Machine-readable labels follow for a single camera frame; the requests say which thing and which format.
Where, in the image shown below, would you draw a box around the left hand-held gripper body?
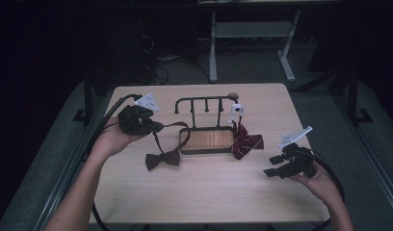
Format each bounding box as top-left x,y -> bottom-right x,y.
117,92 -> 155,136

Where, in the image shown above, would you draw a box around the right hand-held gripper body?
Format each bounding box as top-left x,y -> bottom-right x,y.
277,125 -> 318,180

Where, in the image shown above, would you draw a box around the brown bow tie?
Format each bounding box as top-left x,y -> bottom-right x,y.
144,120 -> 190,171

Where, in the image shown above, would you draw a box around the black metal rack wooden tray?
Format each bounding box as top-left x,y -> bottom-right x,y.
173,92 -> 241,156

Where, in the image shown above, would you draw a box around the person's left hand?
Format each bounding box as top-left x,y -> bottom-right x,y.
88,115 -> 148,162

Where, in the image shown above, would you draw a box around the person's right hand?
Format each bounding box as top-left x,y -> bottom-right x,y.
289,163 -> 344,207

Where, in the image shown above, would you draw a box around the red striped bow tie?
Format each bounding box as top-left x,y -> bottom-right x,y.
231,119 -> 265,161

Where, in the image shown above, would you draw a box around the black metal stand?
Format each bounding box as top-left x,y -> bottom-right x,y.
343,62 -> 375,127
72,68 -> 96,124

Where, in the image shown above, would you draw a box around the small white hanging object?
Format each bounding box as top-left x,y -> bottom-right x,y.
228,103 -> 245,124

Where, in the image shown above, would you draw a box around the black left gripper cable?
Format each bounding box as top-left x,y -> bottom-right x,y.
83,92 -> 144,231

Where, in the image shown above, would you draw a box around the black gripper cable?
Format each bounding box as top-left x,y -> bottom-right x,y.
308,150 -> 346,231
83,92 -> 144,231

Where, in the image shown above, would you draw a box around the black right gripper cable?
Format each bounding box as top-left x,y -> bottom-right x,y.
308,150 -> 346,231

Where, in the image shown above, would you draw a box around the black floor cables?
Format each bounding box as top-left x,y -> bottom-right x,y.
143,32 -> 212,85

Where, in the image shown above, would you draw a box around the white metal desk frame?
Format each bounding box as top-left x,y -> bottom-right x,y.
208,9 -> 302,84

